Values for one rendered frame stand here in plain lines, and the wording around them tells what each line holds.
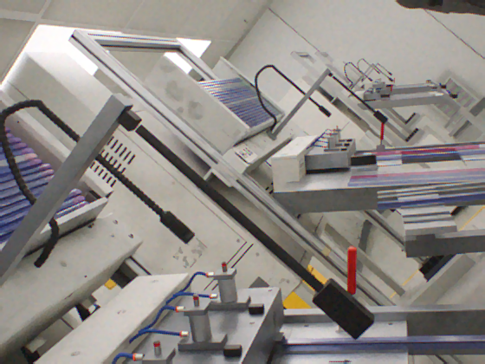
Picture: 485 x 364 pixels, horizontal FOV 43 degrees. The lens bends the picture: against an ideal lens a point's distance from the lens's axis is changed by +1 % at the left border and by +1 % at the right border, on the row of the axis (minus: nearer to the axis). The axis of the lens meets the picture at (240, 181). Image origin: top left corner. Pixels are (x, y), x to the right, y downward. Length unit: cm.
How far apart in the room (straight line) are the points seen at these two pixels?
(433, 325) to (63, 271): 47
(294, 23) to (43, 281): 769
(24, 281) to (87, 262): 11
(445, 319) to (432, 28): 745
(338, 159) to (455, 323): 112
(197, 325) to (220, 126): 112
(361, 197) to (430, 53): 667
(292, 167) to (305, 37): 654
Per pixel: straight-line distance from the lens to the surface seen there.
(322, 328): 83
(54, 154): 93
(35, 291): 73
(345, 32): 822
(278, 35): 834
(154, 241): 175
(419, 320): 84
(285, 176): 179
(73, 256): 81
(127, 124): 48
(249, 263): 168
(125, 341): 69
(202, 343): 67
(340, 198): 159
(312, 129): 517
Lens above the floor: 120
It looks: 4 degrees up
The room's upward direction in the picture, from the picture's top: 49 degrees counter-clockwise
